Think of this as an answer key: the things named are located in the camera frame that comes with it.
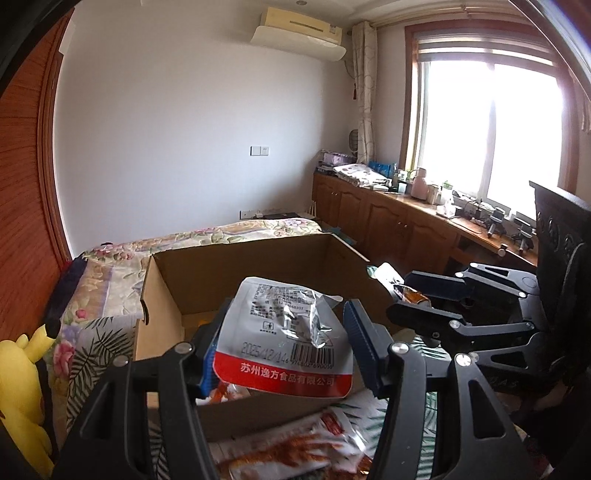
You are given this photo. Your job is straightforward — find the gold brown snack wrapper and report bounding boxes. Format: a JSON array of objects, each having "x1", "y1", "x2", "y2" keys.
[{"x1": 394, "y1": 284, "x2": 432, "y2": 307}]

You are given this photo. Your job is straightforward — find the orange snack packet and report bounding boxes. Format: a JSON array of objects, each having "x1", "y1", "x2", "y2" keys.
[{"x1": 195, "y1": 381, "x2": 250, "y2": 406}]

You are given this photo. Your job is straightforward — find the white red-bottom snack pack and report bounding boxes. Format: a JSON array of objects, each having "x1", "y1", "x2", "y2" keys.
[{"x1": 213, "y1": 277, "x2": 353, "y2": 399}]

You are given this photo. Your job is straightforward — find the white chicken feet snack pack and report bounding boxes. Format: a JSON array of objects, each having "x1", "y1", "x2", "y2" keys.
[{"x1": 209, "y1": 407, "x2": 373, "y2": 479}]

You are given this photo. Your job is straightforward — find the person's right hand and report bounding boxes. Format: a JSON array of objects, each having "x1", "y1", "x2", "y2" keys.
[{"x1": 525, "y1": 381, "x2": 572, "y2": 411}]

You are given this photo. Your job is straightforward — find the brown cardboard box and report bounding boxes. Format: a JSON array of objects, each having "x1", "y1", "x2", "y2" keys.
[{"x1": 134, "y1": 234, "x2": 392, "y2": 441}]

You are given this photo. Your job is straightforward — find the wooden window-side cabinet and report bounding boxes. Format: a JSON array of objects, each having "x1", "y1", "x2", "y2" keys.
[{"x1": 311, "y1": 173, "x2": 538, "y2": 275}]

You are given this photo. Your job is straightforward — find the pink thermos bottle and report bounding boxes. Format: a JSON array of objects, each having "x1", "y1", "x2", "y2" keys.
[{"x1": 411, "y1": 168, "x2": 428, "y2": 201}]

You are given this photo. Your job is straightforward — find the palm leaf print bedsheet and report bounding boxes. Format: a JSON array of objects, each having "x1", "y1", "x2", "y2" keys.
[{"x1": 59, "y1": 316, "x2": 451, "y2": 479}]

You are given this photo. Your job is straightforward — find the floral quilt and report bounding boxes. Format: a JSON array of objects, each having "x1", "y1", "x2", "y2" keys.
[{"x1": 45, "y1": 218, "x2": 321, "y2": 415}]

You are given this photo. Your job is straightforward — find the folded cloth on cabinet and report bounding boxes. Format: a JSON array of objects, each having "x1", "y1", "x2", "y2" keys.
[{"x1": 334, "y1": 163, "x2": 392, "y2": 190}]

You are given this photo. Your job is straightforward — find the small round fan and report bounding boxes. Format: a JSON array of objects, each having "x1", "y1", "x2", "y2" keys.
[{"x1": 349, "y1": 129, "x2": 359, "y2": 155}]

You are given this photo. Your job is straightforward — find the yellow Pikachu plush toy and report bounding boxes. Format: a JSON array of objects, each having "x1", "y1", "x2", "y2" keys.
[{"x1": 1, "y1": 325, "x2": 54, "y2": 479}]

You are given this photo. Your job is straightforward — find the patterned window curtain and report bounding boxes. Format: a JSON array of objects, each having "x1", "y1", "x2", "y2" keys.
[{"x1": 352, "y1": 21, "x2": 378, "y2": 164}]

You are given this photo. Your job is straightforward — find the window with wooden frame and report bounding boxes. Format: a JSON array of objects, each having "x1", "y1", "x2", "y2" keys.
[{"x1": 401, "y1": 20, "x2": 579, "y2": 217}]

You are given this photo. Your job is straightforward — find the white wall switch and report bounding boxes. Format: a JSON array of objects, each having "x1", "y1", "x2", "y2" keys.
[{"x1": 250, "y1": 146, "x2": 270, "y2": 156}]

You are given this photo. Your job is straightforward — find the wall air conditioner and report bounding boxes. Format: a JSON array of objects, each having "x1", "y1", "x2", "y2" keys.
[{"x1": 250, "y1": 7, "x2": 346, "y2": 62}]

